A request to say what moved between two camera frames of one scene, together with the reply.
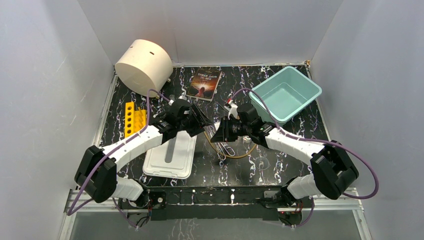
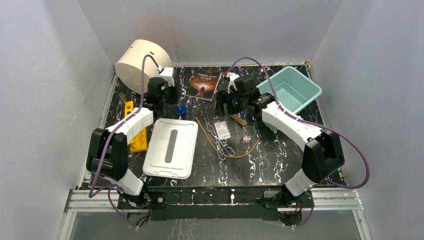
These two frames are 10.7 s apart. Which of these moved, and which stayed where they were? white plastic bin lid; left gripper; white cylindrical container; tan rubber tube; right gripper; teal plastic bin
Moved: right gripper; left gripper
Stayed: tan rubber tube; white plastic bin lid; teal plastic bin; white cylindrical container
